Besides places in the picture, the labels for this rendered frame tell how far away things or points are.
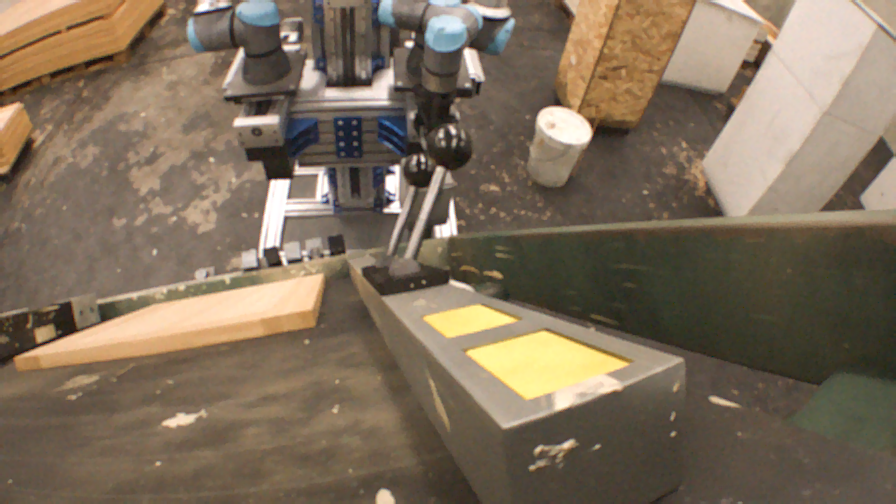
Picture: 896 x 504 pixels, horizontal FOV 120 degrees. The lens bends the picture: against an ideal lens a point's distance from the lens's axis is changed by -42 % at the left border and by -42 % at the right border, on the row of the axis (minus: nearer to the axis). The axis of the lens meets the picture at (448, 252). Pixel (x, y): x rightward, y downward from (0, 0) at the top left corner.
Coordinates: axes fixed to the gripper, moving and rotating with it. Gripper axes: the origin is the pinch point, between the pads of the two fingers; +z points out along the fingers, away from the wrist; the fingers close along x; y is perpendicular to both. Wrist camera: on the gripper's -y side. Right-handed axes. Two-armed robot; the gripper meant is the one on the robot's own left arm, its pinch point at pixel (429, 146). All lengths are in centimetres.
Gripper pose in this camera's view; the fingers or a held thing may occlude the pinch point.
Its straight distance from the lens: 109.5
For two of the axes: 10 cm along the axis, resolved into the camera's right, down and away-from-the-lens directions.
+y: 2.8, 8.1, -5.1
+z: -1.1, 5.5, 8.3
